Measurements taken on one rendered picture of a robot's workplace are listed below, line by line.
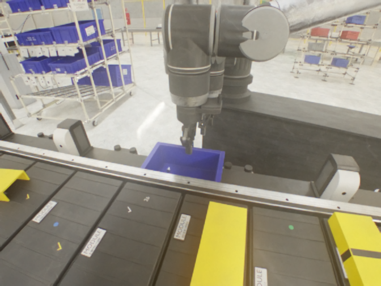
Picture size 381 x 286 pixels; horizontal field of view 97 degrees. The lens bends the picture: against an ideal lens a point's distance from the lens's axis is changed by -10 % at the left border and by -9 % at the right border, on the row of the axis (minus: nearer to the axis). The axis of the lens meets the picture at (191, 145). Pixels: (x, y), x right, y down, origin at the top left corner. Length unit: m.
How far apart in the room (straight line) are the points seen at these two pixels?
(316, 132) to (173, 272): 0.95
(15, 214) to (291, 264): 0.54
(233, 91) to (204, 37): 0.67
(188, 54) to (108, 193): 0.35
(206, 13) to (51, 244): 0.53
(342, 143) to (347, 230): 0.78
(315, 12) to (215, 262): 0.61
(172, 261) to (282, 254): 0.19
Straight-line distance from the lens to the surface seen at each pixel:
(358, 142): 1.18
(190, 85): 0.46
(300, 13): 0.63
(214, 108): 0.50
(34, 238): 0.46
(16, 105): 4.47
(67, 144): 0.77
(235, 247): 0.33
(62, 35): 2.98
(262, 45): 0.44
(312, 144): 1.15
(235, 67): 1.04
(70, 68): 2.84
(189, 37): 0.44
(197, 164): 0.64
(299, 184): 0.70
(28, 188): 0.57
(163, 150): 0.65
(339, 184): 0.61
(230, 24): 0.44
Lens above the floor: 1.33
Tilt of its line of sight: 37 degrees down
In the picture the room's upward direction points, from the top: straight up
